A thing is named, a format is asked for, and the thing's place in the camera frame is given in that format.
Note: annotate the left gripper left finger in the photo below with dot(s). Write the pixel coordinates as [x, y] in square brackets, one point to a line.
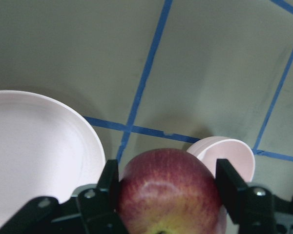
[90, 210]

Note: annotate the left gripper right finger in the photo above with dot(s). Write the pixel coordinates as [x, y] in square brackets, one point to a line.
[255, 209]

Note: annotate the red apple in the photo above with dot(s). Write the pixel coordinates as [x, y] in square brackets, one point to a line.
[170, 191]

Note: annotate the pink bowl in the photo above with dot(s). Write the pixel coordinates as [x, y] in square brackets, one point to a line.
[238, 153]

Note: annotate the pink plate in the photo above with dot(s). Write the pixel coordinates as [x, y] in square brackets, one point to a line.
[46, 149]

